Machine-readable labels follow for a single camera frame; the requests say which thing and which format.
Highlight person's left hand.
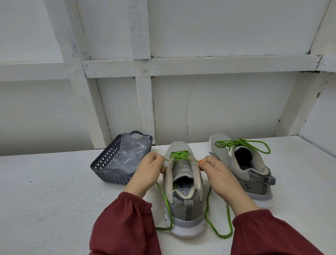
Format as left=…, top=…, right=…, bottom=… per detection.
left=125, top=151, right=166, bottom=197

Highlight person's right hand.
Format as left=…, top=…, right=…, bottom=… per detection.
left=198, top=156, right=246, bottom=201

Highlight green shoelace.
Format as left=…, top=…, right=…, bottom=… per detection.
left=155, top=150, right=234, bottom=239
left=215, top=138, right=271, bottom=155

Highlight person's right forearm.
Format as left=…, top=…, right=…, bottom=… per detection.
left=223, top=189, right=326, bottom=255

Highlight person's left forearm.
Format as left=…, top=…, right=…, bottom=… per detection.
left=89, top=184, right=162, bottom=255

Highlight clear plastic bag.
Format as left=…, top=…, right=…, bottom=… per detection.
left=101, top=133, right=152, bottom=177

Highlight tied green shoelace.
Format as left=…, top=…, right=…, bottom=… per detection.
left=215, top=138, right=271, bottom=155

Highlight grey sneaker with tied lace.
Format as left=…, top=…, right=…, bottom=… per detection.
left=208, top=133, right=277, bottom=209

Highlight grey sneaker with loose lace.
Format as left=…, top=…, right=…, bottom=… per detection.
left=162, top=141, right=207, bottom=238

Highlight dark grey plastic basket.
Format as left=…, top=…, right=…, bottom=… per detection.
left=90, top=130, right=154, bottom=184

